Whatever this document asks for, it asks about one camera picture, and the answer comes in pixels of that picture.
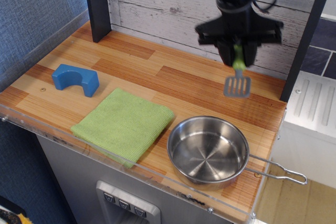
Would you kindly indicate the grey control panel with buttons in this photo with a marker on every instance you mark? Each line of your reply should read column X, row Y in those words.
column 119, row 206

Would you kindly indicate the yellow object at corner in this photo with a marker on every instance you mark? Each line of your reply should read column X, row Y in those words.
column 12, row 218

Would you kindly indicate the dark right vertical post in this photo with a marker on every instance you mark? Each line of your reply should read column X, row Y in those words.
column 317, row 8

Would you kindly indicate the green handled grey spatula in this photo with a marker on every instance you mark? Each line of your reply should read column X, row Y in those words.
column 238, row 86

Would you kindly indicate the white ridged side counter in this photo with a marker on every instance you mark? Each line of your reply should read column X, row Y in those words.
column 306, row 138

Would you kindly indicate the blue arch block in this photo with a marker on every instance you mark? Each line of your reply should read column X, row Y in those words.
column 66, row 75

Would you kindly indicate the green folded cloth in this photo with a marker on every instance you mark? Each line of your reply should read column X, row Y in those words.
column 124, row 126

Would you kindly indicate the dark left vertical post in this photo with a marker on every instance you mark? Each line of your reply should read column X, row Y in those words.
column 99, row 18

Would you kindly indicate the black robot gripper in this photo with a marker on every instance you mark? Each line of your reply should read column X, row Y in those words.
column 239, row 25

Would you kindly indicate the silver pot with wire handle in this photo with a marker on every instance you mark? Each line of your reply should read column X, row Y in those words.
column 209, row 153

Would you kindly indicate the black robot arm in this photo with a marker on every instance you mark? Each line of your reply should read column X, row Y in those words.
column 240, row 25

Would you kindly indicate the dark vertical post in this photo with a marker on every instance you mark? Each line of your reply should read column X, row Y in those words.
column 317, row 8
column 99, row 18

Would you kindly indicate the clear acrylic front guard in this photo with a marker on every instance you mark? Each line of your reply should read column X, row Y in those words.
column 78, row 166

